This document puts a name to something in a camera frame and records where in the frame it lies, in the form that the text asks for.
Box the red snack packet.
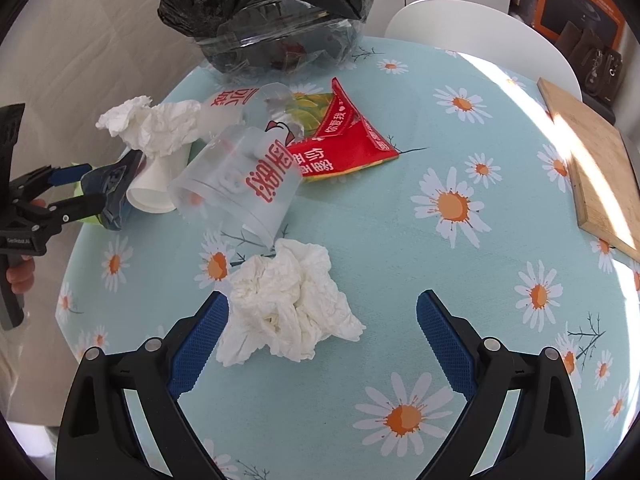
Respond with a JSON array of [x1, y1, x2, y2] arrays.
[[287, 77, 401, 184]]

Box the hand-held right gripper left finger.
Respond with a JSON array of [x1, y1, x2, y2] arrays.
[[55, 290, 236, 480]]

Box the orange cardboard box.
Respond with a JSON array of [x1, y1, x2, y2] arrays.
[[515, 0, 632, 46]]

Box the white chair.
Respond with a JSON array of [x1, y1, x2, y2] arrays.
[[384, 0, 584, 104]]

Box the light blue floral tablecloth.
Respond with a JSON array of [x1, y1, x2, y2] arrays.
[[55, 35, 640, 480]]

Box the wooden cutting board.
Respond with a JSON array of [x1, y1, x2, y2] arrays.
[[537, 77, 640, 264]]

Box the clear plastic bin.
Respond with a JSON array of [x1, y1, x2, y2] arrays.
[[197, 0, 364, 75]]

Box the blue snack packet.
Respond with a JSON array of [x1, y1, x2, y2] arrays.
[[72, 151, 147, 232]]

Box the person's left hand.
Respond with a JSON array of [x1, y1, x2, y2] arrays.
[[6, 255, 37, 297]]

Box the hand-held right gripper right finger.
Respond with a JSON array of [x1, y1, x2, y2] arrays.
[[415, 289, 586, 480]]

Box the white paper cup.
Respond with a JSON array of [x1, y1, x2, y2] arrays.
[[126, 142, 194, 214]]

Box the brown bag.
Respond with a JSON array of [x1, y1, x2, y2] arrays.
[[550, 20, 626, 107]]

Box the black bag lined trash bin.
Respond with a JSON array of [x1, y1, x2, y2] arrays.
[[152, 0, 377, 73]]

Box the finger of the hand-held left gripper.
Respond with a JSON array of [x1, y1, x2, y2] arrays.
[[15, 191, 108, 234], [9, 162, 96, 202]]

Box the clear plastic cup red print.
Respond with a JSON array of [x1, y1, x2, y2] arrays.
[[196, 82, 307, 148], [168, 125, 303, 251]]

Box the white tissue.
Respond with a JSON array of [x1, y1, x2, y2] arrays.
[[96, 95, 203, 159], [216, 238, 367, 367]]

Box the yellow green snack packet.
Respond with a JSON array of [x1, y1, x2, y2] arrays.
[[285, 92, 334, 136]]

